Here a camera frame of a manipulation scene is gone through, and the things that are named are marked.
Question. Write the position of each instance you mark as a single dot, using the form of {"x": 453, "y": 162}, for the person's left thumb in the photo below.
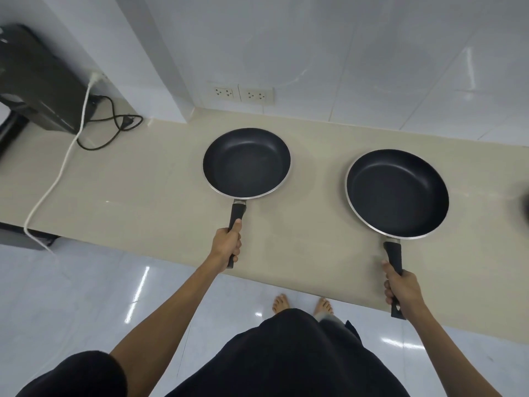
{"x": 237, "y": 228}

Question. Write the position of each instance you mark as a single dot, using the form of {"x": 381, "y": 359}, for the person's foot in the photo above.
{"x": 281, "y": 303}
{"x": 323, "y": 307}

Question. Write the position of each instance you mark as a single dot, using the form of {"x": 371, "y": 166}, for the person's grey trousers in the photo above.
{"x": 332, "y": 321}

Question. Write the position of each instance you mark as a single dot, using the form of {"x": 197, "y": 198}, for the person's left hand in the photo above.
{"x": 223, "y": 246}

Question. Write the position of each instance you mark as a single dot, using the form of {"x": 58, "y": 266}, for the person's right forearm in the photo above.
{"x": 450, "y": 351}

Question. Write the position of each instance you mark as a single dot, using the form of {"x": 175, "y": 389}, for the black kitchen appliance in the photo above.
{"x": 39, "y": 82}

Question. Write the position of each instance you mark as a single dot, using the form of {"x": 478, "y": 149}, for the large black frying pan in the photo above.
{"x": 396, "y": 194}

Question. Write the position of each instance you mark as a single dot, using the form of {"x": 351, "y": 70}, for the person's right thumb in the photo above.
{"x": 388, "y": 270}

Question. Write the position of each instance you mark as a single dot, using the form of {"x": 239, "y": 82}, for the small black frying pan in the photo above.
{"x": 246, "y": 163}

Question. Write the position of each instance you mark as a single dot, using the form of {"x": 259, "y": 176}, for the white wall socket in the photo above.
{"x": 257, "y": 95}
{"x": 224, "y": 92}

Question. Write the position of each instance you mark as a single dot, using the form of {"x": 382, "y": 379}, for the person's right foot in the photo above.
{"x": 323, "y": 307}

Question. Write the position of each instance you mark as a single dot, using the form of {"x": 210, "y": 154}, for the person's left forearm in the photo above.
{"x": 165, "y": 322}

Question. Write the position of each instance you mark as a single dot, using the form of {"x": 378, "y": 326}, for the person's right hand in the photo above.
{"x": 407, "y": 291}

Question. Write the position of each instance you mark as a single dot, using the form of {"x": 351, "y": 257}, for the person's black shirt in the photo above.
{"x": 285, "y": 359}

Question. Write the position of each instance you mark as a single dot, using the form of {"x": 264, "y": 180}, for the person's left foot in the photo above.
{"x": 281, "y": 303}

